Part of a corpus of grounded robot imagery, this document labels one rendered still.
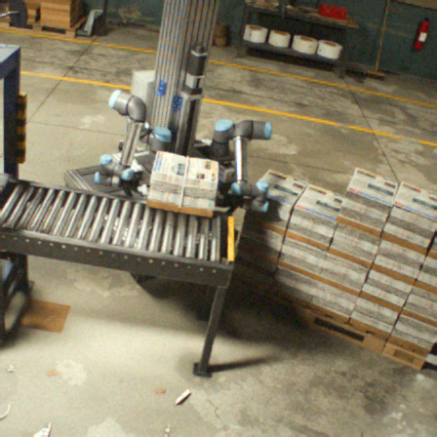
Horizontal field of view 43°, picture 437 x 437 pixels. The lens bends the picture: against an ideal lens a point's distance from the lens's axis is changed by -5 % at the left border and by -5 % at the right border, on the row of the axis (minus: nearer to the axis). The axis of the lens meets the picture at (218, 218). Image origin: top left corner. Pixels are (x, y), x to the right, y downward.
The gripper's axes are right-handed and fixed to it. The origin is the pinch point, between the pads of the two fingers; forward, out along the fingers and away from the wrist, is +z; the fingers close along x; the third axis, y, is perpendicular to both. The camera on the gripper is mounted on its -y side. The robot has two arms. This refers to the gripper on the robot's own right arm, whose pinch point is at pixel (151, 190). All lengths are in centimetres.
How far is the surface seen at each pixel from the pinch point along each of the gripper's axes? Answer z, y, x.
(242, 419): 71, -87, -92
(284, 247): 88, -26, 4
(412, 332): 178, -55, -31
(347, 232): 121, -1, -11
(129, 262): -3, -11, -67
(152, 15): -79, 7, 668
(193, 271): 30, -10, -67
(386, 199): 137, 27, -15
